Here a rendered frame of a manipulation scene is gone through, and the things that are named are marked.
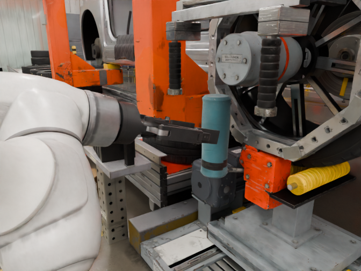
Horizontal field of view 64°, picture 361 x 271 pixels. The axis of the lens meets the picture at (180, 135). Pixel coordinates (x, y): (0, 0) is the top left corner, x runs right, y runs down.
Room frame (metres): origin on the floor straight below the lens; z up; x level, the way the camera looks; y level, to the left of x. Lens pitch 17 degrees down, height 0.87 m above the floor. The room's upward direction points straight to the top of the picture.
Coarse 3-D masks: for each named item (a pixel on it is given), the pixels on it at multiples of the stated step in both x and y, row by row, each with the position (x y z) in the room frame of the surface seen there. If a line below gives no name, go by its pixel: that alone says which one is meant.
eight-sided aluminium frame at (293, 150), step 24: (360, 0) 0.64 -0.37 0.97; (216, 24) 1.01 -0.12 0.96; (216, 48) 1.02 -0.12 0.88; (360, 48) 0.63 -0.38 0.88; (216, 72) 1.02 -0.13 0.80; (360, 72) 0.62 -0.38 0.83; (360, 96) 0.62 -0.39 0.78; (240, 120) 0.96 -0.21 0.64; (336, 120) 0.65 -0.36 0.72; (360, 120) 0.62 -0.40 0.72; (264, 144) 0.82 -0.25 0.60; (288, 144) 0.77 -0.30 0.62; (312, 144) 0.69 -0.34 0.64
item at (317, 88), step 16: (240, 16) 1.05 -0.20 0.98; (256, 16) 1.01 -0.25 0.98; (320, 16) 0.83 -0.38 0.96; (240, 32) 1.07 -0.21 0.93; (336, 32) 0.78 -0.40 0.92; (320, 48) 0.83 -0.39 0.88; (320, 64) 0.81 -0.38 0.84; (352, 64) 0.74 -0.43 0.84; (288, 80) 0.90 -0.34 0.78; (304, 80) 0.85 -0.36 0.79; (240, 96) 1.04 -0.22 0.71; (256, 96) 1.08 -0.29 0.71; (304, 96) 0.86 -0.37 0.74; (320, 96) 0.80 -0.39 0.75; (288, 112) 1.08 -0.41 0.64; (304, 112) 0.85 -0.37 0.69; (336, 112) 0.76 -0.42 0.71; (272, 128) 0.94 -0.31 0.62; (288, 128) 0.95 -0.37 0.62; (304, 128) 0.84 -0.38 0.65
